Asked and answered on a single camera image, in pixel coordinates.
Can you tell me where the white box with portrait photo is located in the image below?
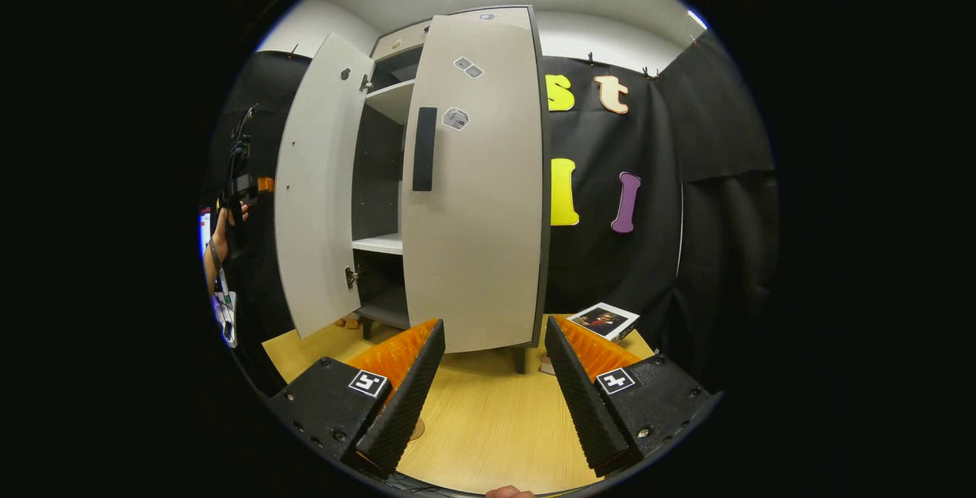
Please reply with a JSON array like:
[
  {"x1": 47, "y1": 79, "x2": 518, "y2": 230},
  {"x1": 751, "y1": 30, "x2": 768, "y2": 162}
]
[{"x1": 567, "y1": 302, "x2": 640, "y2": 343}]

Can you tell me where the white cabinet shelf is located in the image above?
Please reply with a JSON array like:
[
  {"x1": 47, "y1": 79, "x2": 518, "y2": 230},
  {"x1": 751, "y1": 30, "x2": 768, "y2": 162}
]
[
  {"x1": 352, "y1": 233, "x2": 403, "y2": 256},
  {"x1": 364, "y1": 79, "x2": 416, "y2": 127}
]

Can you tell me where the black backdrop cloth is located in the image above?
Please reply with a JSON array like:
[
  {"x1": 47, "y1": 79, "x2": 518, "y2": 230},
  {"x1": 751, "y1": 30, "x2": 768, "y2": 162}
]
[{"x1": 200, "y1": 29, "x2": 780, "y2": 396}]

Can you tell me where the black door handle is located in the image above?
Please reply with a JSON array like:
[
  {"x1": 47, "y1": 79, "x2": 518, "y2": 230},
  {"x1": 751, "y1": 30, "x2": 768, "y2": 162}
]
[{"x1": 413, "y1": 107, "x2": 438, "y2": 192}]

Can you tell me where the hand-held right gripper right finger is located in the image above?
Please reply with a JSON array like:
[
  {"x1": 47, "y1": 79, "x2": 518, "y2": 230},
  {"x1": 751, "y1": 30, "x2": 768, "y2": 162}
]
[{"x1": 544, "y1": 313, "x2": 721, "y2": 477}]

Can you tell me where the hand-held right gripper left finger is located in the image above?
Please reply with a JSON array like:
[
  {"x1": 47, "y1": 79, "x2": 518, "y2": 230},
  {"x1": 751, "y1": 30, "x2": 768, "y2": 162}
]
[{"x1": 267, "y1": 319, "x2": 447, "y2": 480}]

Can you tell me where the grey cabinet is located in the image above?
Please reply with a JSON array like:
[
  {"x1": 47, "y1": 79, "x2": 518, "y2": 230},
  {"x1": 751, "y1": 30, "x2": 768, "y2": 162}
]
[{"x1": 349, "y1": 4, "x2": 553, "y2": 375}]

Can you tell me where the grey cabinet door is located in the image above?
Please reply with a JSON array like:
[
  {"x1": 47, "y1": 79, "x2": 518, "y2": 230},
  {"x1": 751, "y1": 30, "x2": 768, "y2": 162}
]
[
  {"x1": 401, "y1": 8, "x2": 546, "y2": 354},
  {"x1": 274, "y1": 31, "x2": 376, "y2": 340}
]

